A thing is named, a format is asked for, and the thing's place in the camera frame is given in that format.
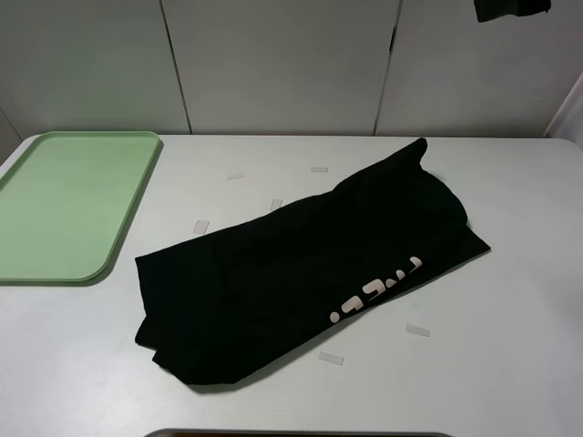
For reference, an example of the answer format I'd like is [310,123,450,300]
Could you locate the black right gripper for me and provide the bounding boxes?
[474,0,552,22]

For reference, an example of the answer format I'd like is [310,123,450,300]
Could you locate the black short sleeve t-shirt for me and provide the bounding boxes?
[135,138,489,385]

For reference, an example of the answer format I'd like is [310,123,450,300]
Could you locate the light green plastic tray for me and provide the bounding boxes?
[1,131,160,283]

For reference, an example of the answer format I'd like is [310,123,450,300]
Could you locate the clear tape strip centre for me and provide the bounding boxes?
[271,199,282,211]

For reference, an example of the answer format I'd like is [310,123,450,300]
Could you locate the clear tape strip front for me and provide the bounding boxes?
[319,351,344,366]

